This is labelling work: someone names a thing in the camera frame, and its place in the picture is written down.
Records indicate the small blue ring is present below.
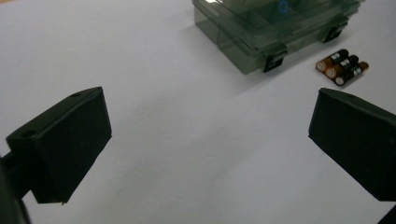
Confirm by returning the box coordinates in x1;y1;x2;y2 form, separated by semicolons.
277;0;290;14

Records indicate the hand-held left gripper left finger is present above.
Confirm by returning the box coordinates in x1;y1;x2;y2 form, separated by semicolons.
6;86;112;204

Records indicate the clear grey plastic compartment box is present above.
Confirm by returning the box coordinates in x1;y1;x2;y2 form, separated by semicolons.
191;0;365;76

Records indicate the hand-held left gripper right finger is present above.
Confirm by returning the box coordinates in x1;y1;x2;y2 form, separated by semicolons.
307;87;396;203

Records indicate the black and copper battery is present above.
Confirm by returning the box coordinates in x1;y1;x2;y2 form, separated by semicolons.
324;54;360;79
315;49;349;73
333;61;370;87

